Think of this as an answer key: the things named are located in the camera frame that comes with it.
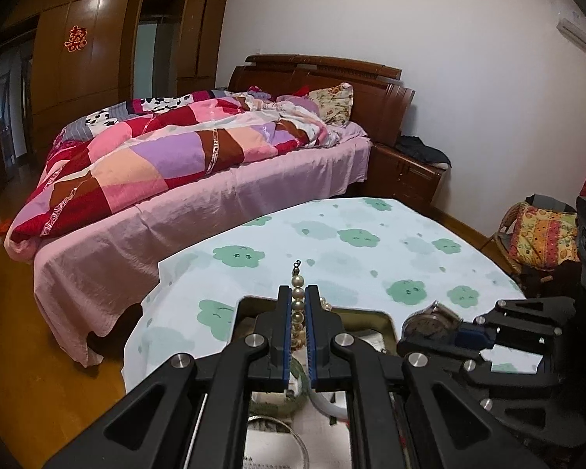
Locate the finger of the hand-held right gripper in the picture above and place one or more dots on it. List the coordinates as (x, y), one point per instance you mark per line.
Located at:
(473, 338)
(532, 322)

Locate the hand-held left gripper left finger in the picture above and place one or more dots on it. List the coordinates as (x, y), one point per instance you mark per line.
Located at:
(288, 351)

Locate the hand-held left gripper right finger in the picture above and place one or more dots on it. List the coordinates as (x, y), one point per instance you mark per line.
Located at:
(311, 351)

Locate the silver metal watch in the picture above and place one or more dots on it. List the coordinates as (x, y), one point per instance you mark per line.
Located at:
(432, 322)

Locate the green jade bangle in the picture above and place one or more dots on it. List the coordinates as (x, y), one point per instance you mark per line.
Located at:
(293, 398)

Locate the rectangular metal tin box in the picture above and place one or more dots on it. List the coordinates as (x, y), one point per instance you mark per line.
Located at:
(371, 322)

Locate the white bangle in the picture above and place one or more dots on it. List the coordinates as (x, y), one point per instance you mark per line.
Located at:
(324, 403)

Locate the wicker chair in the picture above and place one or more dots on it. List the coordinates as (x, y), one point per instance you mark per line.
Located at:
(505, 242)

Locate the thin silver bangle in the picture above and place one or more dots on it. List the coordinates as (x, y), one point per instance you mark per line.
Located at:
(293, 437)

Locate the orange patterned cushion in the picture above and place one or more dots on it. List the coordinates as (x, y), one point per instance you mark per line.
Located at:
(542, 237)

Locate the printed paper sheet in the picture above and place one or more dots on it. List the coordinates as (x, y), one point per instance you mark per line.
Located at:
(317, 444)

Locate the wooden nightstand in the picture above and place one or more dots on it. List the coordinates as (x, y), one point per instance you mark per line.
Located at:
(405, 180)

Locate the pink bed sheet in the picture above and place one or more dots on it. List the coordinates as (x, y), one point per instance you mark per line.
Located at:
(141, 234)

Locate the dark folded clothes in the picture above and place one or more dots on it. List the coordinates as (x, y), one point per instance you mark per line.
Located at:
(422, 150)

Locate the patchwork quilt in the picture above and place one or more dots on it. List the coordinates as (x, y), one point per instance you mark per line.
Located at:
(161, 151)

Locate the floral pillow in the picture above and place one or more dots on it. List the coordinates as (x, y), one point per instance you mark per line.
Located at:
(333, 102)

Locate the wooden bed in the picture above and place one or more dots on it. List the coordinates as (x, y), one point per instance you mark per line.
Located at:
(371, 93)

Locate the white air conditioner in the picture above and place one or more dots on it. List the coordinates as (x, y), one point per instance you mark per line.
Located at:
(583, 39)

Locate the brown wooden wardrobe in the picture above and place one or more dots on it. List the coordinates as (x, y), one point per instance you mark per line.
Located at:
(102, 58)

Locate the red paper decoration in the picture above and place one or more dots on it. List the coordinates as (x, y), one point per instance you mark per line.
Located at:
(75, 39)

